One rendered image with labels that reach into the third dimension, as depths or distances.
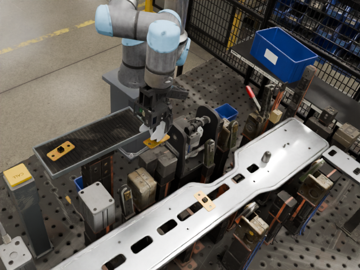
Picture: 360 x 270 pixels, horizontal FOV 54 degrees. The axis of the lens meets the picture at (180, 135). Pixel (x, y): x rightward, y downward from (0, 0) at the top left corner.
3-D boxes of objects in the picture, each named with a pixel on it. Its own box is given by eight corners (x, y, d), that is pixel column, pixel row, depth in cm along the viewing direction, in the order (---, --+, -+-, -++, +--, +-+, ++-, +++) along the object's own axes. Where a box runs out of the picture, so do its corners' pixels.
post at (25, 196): (36, 260, 132) (10, 192, 101) (27, 245, 136) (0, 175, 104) (54, 249, 136) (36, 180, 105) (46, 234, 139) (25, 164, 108)
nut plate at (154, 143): (150, 149, 103) (151, 146, 103) (142, 142, 105) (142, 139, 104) (170, 137, 109) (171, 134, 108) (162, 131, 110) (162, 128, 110)
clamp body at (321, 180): (294, 241, 152) (328, 195, 127) (273, 222, 157) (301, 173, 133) (306, 230, 156) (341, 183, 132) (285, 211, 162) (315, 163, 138)
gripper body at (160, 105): (132, 118, 98) (134, 81, 90) (154, 106, 103) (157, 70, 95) (151, 132, 94) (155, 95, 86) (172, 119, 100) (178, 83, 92)
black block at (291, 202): (268, 251, 147) (292, 214, 126) (249, 232, 152) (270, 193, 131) (279, 240, 151) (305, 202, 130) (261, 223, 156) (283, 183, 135)
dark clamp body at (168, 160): (156, 230, 147) (164, 173, 120) (137, 208, 154) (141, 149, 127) (175, 217, 153) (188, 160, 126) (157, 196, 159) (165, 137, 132)
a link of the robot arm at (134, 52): (124, 48, 150) (125, 19, 140) (155, 53, 150) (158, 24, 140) (118, 64, 141) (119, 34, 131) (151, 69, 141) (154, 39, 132)
